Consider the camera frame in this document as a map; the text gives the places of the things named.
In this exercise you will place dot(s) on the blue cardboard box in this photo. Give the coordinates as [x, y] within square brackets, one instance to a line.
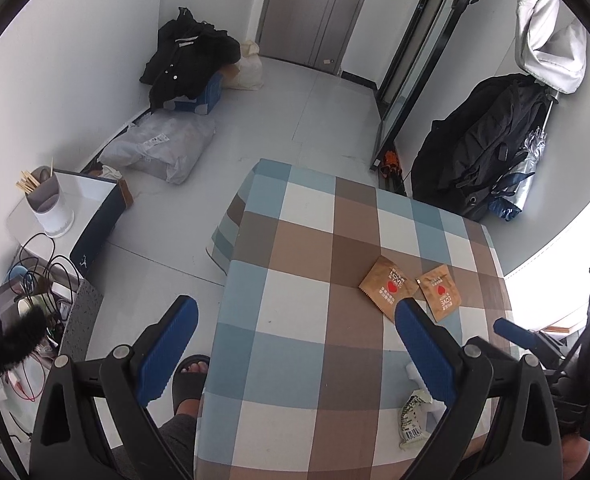
[204, 103]

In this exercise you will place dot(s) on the glass sliding door frame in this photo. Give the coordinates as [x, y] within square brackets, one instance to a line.
[430, 28]

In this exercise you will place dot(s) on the brown sachet with red heart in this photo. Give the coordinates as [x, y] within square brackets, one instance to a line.
[385, 284]

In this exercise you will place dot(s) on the orange black folded umbrella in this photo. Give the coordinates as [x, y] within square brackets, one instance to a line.
[390, 174]

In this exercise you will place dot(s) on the black backpack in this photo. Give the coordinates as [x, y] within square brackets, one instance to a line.
[465, 161]

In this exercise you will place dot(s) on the white and navy box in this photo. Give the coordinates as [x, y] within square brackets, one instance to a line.
[96, 205]

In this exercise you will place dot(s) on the black slipper foot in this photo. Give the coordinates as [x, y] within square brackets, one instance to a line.
[189, 383]

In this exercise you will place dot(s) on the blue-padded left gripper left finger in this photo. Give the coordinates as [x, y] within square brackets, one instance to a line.
[69, 441]

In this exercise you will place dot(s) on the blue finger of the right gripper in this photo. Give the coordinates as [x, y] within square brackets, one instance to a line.
[528, 340]

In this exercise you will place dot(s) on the white utensil holder cup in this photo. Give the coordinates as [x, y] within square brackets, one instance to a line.
[46, 199]

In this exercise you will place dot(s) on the grey plastic bag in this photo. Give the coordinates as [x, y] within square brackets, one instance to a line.
[166, 145]

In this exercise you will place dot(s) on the checkered tablecloth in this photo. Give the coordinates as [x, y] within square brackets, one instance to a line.
[307, 376]

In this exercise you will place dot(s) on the beige paper bag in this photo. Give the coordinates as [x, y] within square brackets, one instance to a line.
[247, 72]

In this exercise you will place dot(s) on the crumpled white green wrapper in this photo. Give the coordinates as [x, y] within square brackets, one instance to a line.
[412, 419]

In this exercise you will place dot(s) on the grey door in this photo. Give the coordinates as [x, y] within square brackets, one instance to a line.
[309, 33]

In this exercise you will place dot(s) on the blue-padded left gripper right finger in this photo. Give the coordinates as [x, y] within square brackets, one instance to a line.
[499, 422]

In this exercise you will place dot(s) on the black jacket pile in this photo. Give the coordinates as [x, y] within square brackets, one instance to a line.
[188, 54]

